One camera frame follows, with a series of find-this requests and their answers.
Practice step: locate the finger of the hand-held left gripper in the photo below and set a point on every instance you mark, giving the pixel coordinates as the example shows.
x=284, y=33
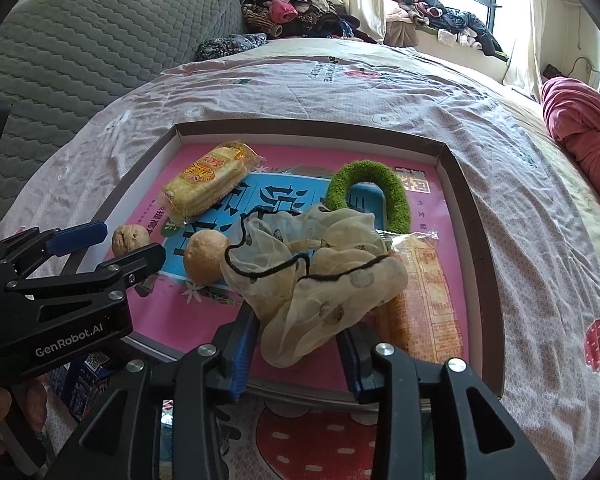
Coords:
x=77, y=237
x=130, y=265

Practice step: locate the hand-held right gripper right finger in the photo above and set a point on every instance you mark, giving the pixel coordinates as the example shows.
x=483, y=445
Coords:
x=351, y=365

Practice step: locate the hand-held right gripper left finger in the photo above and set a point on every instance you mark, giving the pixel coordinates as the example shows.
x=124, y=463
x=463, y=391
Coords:
x=241, y=360

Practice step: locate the walnut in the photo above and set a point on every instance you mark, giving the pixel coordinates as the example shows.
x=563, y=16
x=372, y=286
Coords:
x=127, y=239
x=205, y=257

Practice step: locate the blue snack packet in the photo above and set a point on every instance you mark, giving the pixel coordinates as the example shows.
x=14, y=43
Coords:
x=87, y=385

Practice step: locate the colourful shiny candy packet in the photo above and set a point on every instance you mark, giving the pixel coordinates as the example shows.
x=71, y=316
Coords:
x=167, y=420

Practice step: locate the orange snack packet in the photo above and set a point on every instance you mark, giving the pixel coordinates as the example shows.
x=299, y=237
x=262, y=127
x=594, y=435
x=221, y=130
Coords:
x=425, y=300

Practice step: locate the yellow cracker packet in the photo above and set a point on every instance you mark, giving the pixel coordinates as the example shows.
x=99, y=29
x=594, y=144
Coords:
x=210, y=180

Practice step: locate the pink box lid tray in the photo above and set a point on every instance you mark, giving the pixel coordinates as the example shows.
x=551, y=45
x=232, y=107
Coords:
x=475, y=260

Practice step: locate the green scrunchie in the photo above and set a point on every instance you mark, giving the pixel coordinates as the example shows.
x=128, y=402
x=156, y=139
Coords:
x=395, y=195

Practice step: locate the grey quilted headboard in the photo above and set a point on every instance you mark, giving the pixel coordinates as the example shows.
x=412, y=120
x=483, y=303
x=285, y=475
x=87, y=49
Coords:
x=90, y=45

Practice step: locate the dark floral pillow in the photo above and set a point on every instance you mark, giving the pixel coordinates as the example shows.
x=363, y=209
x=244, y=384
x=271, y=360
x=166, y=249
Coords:
x=230, y=46

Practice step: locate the pile of clothes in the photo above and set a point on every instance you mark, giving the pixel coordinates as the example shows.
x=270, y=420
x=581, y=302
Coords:
x=300, y=5

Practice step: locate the pink blanket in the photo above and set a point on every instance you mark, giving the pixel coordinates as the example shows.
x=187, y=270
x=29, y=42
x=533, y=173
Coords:
x=585, y=125

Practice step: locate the beige folded cloth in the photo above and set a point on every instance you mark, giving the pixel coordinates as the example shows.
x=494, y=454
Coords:
x=400, y=30

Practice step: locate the clothes on windowsill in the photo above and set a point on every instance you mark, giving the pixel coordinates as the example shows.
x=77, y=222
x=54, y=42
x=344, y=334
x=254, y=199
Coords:
x=450, y=22

